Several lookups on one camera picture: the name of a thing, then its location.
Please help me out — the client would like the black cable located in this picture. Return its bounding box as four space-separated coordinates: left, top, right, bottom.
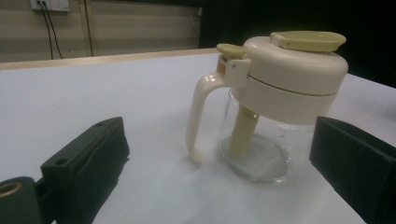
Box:
83 0 94 57
36 1 54 60
42 1 64 60

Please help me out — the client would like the glass jar with cream lid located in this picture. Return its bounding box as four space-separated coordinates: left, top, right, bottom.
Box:
185 30 349 184

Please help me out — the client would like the white wall socket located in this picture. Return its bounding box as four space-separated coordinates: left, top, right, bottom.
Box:
30 0 71 12

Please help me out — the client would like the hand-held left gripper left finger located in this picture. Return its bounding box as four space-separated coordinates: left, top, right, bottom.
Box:
40 116 131 224

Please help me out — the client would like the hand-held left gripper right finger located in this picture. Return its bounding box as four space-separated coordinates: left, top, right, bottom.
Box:
309 116 396 224

